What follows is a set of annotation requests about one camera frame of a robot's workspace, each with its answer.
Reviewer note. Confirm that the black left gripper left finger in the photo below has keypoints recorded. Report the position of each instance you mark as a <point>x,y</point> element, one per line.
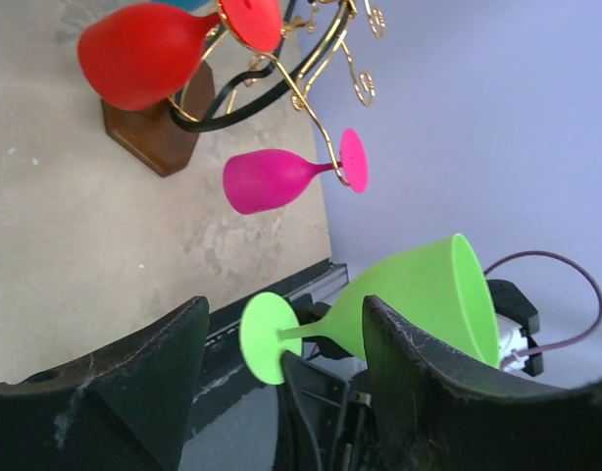
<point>124,406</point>

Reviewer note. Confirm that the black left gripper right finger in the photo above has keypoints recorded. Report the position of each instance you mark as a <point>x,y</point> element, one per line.
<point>439,409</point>

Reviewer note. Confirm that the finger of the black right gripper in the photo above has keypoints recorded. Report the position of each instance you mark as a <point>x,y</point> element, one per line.
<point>324,421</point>

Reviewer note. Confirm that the green wine glass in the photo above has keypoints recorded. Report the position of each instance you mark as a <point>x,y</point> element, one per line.
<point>439,287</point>

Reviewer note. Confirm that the magenta wine glass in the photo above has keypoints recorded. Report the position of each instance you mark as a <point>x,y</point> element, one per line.
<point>267,179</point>

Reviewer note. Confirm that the red wine glass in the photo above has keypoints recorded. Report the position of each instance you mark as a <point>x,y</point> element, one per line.
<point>145,52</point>

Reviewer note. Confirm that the blue wine glass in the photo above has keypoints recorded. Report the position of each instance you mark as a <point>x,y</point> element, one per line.
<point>187,5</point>

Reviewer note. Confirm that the gold wire wine glass rack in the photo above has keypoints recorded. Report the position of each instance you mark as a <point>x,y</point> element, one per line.
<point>164,136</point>

